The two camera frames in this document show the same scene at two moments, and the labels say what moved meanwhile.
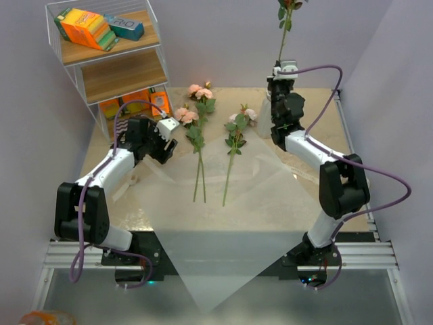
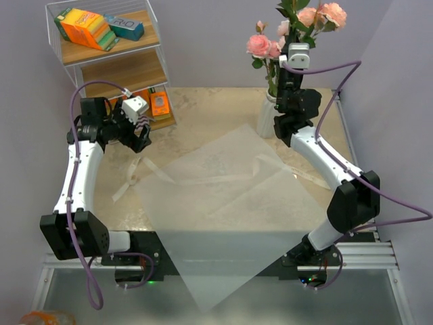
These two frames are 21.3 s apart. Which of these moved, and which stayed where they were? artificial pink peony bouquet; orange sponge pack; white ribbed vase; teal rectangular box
Moved: artificial pink peony bouquet
Stayed: teal rectangular box; orange sponge pack; white ribbed vase
